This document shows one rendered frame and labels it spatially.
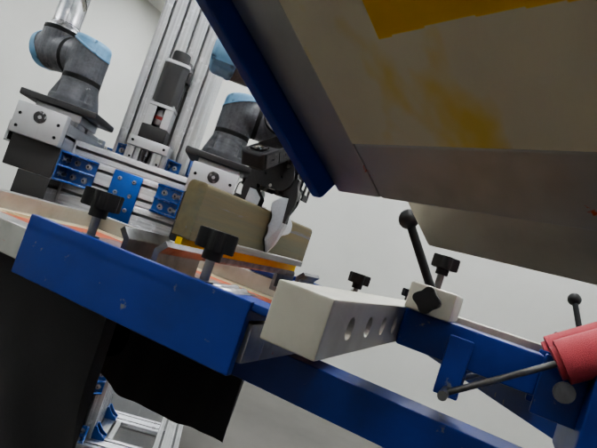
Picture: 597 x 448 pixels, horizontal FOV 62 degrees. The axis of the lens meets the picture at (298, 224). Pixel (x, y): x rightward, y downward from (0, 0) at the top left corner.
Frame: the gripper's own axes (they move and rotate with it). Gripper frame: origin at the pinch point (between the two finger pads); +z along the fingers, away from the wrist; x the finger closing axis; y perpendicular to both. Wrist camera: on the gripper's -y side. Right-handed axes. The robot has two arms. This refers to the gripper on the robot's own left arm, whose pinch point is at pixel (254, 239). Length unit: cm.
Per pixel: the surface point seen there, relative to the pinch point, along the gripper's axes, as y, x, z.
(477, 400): 379, -42, 72
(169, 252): -24.4, -3.2, 4.0
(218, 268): 25.2, 19.7, 9.0
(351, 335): -26.2, -26.4, 4.9
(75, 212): 17, 57, 8
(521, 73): -54, -36, -9
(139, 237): -23.6, 2.1, 3.8
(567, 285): 380, -79, -39
